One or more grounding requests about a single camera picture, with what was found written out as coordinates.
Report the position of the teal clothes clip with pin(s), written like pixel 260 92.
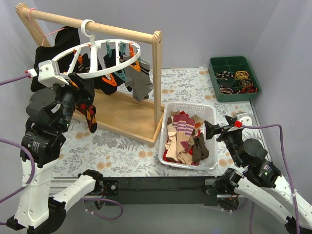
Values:
pixel 120 74

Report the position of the navy sock green toe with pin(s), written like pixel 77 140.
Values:
pixel 110 60

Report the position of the red sock in basket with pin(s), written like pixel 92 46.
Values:
pixel 170 156

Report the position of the brown sock in basket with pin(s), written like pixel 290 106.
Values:
pixel 200 151

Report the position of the white plastic laundry basket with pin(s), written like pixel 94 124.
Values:
pixel 204 112

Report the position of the black plain sock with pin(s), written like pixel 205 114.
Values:
pixel 105 87

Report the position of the green compartment tray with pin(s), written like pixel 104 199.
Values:
pixel 233 79

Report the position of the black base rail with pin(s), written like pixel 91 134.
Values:
pixel 160 190

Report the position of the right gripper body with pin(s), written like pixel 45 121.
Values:
pixel 221 129

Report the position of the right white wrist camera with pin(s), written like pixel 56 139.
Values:
pixel 242 118

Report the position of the wooden clothes rack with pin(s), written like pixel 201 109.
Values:
pixel 119 113

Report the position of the grey striped sock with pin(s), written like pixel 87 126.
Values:
pixel 139 82

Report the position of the floral table mat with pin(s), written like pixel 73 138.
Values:
pixel 117 156

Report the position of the red yellow argyle sock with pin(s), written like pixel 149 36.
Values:
pixel 89 111

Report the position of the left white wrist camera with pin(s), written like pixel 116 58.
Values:
pixel 48 74

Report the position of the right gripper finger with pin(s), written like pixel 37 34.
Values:
pixel 230 120
pixel 212 130

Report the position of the white round clip hanger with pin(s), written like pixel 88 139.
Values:
pixel 94 46

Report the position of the maroon beige purple striped sock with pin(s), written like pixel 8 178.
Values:
pixel 184 127

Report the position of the black sock brown stripes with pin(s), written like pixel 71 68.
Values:
pixel 82 64

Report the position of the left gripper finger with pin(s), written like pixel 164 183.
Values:
pixel 84 84
pixel 84 95

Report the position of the orange clothes clip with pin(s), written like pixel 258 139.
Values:
pixel 110 80

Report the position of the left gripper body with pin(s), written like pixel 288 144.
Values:
pixel 79 87

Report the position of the beige sock in basket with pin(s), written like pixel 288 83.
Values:
pixel 184 157

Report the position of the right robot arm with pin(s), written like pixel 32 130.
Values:
pixel 261 182

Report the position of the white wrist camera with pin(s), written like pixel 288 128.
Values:
pixel 242 118
pixel 48 74

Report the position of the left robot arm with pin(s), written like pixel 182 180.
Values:
pixel 50 112

